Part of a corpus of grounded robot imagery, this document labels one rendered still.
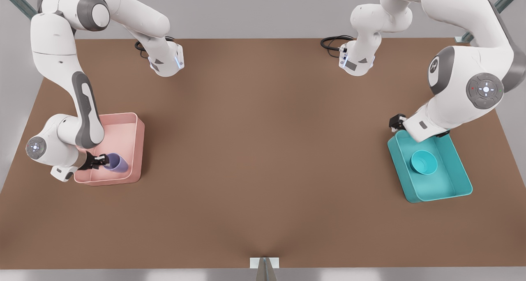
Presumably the purple cup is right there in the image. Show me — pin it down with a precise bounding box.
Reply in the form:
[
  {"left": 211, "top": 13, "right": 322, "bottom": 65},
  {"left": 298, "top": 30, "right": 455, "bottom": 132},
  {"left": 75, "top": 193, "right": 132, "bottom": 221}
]
[{"left": 103, "top": 153, "right": 129, "bottom": 173}]

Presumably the pink plastic box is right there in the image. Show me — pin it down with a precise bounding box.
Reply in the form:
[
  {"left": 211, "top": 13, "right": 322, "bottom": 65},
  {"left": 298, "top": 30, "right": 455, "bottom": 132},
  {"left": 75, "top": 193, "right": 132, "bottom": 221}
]
[{"left": 74, "top": 112, "right": 145, "bottom": 186}]

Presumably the teal bowl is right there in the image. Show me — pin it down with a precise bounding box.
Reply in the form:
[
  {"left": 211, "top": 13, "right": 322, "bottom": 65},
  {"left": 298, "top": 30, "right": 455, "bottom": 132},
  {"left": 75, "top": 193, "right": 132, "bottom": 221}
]
[{"left": 411, "top": 150, "right": 438, "bottom": 175}]

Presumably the teal plastic box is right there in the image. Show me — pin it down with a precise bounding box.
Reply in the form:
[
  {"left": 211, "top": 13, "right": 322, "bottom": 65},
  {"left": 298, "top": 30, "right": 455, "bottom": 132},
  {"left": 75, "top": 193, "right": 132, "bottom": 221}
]
[{"left": 387, "top": 130, "right": 473, "bottom": 203}]

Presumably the black cable loop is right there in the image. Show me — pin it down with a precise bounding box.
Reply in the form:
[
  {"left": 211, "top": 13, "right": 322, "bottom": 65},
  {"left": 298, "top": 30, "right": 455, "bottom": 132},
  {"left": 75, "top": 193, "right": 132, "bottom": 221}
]
[
  {"left": 320, "top": 35, "right": 356, "bottom": 59},
  {"left": 135, "top": 36, "right": 175, "bottom": 59}
]

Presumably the silver frame post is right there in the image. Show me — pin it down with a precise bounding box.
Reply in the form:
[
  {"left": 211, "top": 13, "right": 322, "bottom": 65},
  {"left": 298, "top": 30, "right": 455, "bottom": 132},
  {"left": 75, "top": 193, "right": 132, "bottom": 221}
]
[
  {"left": 455, "top": 0, "right": 526, "bottom": 44},
  {"left": 250, "top": 257, "right": 280, "bottom": 281},
  {"left": 0, "top": 0, "right": 37, "bottom": 20}
]

